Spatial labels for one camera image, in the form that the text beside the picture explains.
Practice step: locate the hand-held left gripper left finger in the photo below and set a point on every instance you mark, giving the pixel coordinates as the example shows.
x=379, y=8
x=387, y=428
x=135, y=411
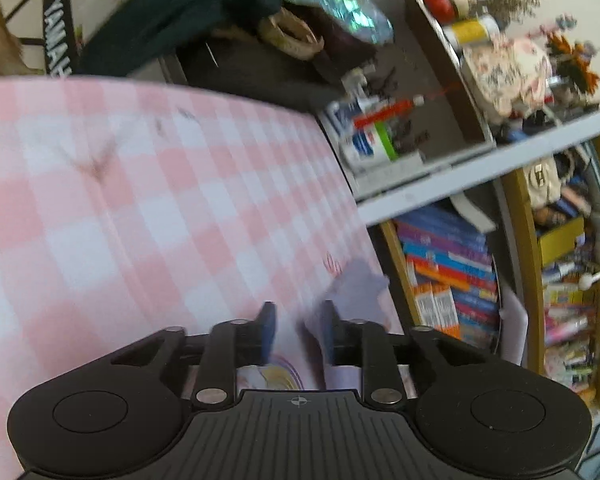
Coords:
x=267, y=330

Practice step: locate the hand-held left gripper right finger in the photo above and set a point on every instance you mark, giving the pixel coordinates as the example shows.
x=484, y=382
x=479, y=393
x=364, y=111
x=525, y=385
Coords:
x=328, y=335

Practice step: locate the purple sweater with orange outline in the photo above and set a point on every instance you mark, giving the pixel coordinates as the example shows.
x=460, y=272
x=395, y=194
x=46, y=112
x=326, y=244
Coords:
x=360, y=290

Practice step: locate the orange and white box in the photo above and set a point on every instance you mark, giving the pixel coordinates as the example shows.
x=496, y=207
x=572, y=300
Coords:
x=423, y=305
x=446, y=312

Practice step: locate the row of colourful books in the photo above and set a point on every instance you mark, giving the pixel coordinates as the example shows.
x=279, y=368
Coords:
x=450, y=265

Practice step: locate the pink checked tablecloth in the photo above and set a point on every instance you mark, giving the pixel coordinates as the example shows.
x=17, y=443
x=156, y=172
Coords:
x=130, y=210

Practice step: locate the black and white book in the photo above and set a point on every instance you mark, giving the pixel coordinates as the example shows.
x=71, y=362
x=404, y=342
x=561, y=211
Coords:
x=472, y=210

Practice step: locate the white can with green lid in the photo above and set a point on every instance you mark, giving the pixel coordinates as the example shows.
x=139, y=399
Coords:
x=375, y=141

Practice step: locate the red tassel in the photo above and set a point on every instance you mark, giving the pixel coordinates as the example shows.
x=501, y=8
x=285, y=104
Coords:
x=385, y=111

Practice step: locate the beige handbag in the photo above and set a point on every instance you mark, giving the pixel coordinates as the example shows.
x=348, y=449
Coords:
x=545, y=180

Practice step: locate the maroon cloth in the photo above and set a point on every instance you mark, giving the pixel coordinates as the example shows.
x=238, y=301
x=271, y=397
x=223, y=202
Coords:
x=340, y=47

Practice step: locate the woven straw basket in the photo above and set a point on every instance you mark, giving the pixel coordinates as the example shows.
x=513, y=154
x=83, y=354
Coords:
x=292, y=35

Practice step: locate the floral fabric pouch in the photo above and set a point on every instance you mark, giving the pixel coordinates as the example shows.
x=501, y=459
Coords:
x=505, y=75

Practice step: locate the iridescent plastic bag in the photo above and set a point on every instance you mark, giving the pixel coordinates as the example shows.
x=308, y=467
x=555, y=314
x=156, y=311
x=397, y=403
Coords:
x=340, y=5

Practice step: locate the dark green cloth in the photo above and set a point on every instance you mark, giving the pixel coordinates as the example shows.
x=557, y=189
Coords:
x=180, y=7

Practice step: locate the yellow can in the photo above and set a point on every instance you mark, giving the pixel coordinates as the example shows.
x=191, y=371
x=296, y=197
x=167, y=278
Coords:
x=470, y=31

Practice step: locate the black piano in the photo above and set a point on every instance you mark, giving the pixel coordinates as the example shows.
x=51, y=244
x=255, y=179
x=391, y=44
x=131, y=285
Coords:
x=55, y=35

